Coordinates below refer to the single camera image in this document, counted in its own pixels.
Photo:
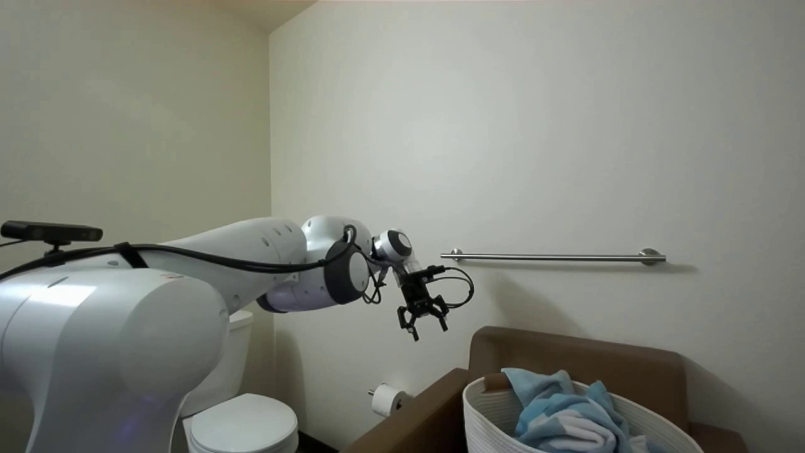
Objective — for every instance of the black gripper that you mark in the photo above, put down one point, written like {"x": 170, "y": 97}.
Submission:
{"x": 417, "y": 291}

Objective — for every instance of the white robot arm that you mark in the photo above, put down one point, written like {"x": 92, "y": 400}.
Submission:
{"x": 128, "y": 352}

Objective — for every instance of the white woven basket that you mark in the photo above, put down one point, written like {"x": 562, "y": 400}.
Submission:
{"x": 492, "y": 418}

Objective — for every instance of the white toilet paper roll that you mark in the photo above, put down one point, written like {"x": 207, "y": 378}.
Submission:
{"x": 385, "y": 400}

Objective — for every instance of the light blue towel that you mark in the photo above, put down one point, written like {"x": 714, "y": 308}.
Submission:
{"x": 562, "y": 410}

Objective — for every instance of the brown cardboard box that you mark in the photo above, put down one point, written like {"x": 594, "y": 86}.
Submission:
{"x": 606, "y": 361}

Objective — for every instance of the chrome wall grab bar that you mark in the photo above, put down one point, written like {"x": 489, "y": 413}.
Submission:
{"x": 555, "y": 254}

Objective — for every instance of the black camera on stand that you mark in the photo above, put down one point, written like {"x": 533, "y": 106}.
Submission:
{"x": 52, "y": 230}

